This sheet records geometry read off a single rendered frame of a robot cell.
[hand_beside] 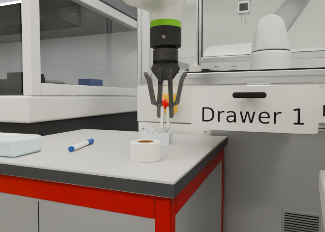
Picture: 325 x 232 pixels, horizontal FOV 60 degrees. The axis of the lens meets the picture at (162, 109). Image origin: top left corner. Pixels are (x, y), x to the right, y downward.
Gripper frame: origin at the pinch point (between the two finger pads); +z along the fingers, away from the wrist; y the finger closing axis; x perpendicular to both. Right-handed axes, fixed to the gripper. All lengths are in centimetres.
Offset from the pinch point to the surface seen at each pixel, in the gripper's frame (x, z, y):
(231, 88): 12.6, -8.4, -17.7
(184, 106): -25.7, -2.4, -4.5
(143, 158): 23.8, 6.9, 2.0
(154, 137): 3.4, 5.3, 2.7
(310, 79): -14.6, -11.9, -45.9
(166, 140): 3.3, 6.2, -0.6
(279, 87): 15.4, -8.4, -28.1
